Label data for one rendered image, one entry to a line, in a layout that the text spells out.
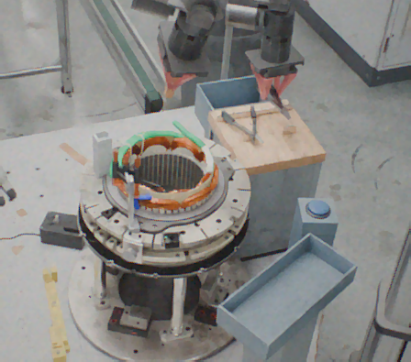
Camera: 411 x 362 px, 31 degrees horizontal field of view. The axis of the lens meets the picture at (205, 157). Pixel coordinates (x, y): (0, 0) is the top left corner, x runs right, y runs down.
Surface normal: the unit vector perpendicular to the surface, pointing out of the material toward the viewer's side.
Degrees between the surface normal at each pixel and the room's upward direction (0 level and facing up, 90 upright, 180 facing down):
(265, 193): 90
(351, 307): 0
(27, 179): 0
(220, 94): 90
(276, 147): 0
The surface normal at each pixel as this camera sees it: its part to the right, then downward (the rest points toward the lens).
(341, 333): 0.07, -0.77
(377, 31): -0.93, 0.18
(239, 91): 0.34, 0.62
